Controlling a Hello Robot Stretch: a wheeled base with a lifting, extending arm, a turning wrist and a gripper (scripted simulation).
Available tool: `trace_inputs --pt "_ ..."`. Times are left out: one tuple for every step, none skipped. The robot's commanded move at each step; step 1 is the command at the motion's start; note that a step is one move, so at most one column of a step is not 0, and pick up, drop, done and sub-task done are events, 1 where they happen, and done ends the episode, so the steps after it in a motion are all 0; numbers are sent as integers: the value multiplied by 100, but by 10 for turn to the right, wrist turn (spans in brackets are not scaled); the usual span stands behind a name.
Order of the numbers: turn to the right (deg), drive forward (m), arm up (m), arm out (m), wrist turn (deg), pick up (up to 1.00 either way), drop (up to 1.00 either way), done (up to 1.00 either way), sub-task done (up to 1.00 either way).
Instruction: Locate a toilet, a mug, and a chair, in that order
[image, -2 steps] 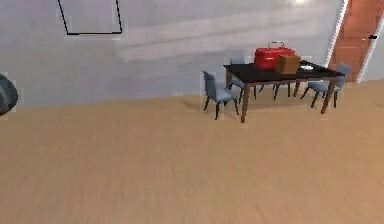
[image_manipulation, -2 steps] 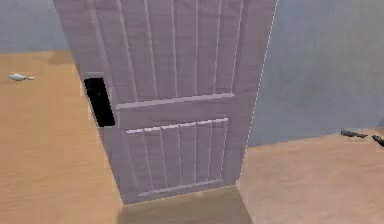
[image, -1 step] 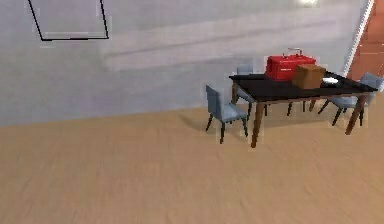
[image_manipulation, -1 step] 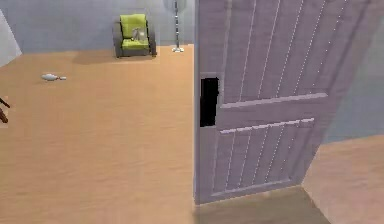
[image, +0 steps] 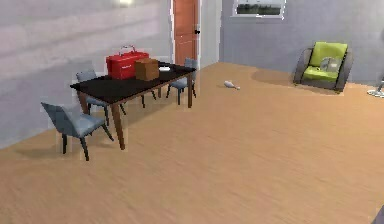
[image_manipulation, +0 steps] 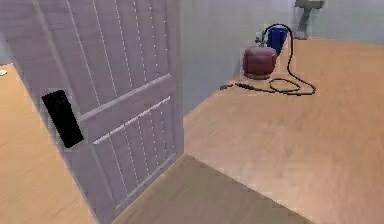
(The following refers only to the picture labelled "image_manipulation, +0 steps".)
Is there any blue cylinder canister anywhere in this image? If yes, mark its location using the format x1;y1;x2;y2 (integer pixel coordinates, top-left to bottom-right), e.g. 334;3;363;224
266;25;288;57

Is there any pale purple room door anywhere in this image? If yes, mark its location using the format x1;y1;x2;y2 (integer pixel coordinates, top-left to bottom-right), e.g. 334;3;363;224
0;0;185;224

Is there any black hose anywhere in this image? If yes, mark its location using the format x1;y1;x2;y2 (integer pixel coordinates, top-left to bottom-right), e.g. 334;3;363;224
219;22;317;97

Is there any black door handle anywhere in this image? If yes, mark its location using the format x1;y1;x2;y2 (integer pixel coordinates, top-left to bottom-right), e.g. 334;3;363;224
40;89;85;149

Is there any dark red round tank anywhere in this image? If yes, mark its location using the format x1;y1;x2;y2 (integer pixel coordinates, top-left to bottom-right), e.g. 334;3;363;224
242;45;278;81

